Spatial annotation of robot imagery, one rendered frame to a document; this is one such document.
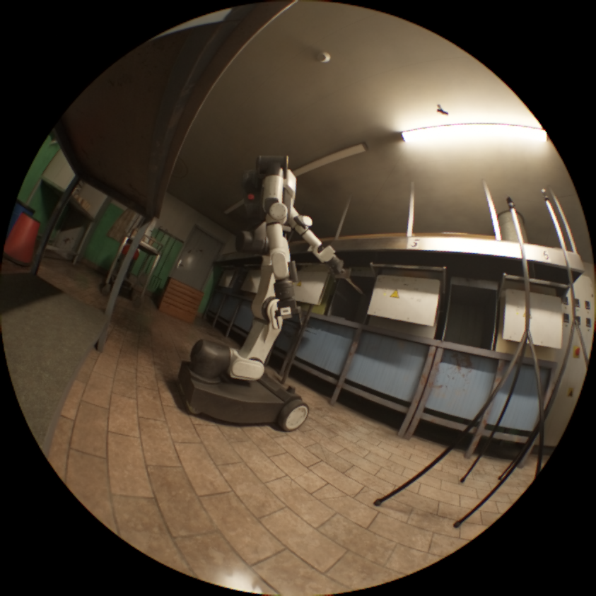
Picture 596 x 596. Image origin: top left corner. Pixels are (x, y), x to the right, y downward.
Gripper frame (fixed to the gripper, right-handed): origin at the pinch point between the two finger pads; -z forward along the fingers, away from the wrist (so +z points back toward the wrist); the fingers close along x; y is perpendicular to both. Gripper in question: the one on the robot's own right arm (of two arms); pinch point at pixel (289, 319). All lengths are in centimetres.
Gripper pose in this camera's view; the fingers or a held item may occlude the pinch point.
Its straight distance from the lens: 89.1
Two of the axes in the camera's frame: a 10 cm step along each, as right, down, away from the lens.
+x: 9.8, -1.7, 0.6
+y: -0.8, -1.3, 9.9
